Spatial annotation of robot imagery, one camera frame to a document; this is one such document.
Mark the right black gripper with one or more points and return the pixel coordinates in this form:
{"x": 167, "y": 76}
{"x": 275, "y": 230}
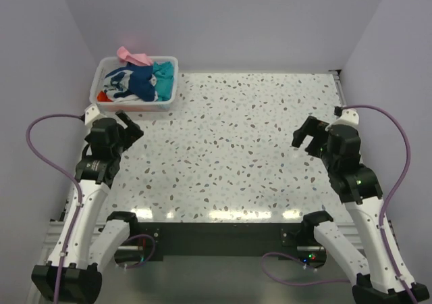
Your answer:
{"x": 311, "y": 130}

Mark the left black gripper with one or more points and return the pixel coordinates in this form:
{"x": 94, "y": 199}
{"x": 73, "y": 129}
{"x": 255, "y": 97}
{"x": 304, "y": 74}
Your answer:
{"x": 130, "y": 128}

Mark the blue mickey t-shirt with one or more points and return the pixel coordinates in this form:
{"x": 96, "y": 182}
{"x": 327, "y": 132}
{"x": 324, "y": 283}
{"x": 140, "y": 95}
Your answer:
{"x": 130, "y": 80}

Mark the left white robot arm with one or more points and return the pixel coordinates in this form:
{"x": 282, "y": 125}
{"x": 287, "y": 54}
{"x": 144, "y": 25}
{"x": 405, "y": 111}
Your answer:
{"x": 73, "y": 272}

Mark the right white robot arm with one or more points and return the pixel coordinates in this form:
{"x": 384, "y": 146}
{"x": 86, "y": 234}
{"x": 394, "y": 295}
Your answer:
{"x": 378, "y": 273}

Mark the white t-shirt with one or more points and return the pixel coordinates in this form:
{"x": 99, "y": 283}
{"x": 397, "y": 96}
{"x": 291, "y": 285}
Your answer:
{"x": 127, "y": 99}

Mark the orange t-shirt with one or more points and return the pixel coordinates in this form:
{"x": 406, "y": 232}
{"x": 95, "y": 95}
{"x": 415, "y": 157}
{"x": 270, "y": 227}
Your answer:
{"x": 102, "y": 97}

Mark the teal t-shirt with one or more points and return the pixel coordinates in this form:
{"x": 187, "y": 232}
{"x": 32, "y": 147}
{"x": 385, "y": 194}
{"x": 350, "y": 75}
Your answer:
{"x": 163, "y": 72}

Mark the white plastic laundry basket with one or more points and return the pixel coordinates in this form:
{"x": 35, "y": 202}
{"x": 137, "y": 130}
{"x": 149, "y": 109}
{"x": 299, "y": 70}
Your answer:
{"x": 109, "y": 64}

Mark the pink t-shirt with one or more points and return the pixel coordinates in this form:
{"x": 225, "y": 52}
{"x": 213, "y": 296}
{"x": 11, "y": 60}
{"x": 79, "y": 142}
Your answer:
{"x": 137, "y": 59}

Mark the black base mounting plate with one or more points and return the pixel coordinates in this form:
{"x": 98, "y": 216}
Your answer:
{"x": 221, "y": 240}

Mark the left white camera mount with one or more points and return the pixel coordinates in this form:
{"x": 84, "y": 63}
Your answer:
{"x": 91, "y": 114}

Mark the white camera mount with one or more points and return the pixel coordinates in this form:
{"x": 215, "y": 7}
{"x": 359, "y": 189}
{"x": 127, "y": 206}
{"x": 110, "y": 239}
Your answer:
{"x": 91, "y": 114}
{"x": 347, "y": 115}

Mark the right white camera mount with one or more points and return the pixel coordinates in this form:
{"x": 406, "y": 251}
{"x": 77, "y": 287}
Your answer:
{"x": 347, "y": 115}

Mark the aluminium frame rail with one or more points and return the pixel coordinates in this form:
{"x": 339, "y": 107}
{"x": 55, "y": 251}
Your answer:
{"x": 50, "y": 240}

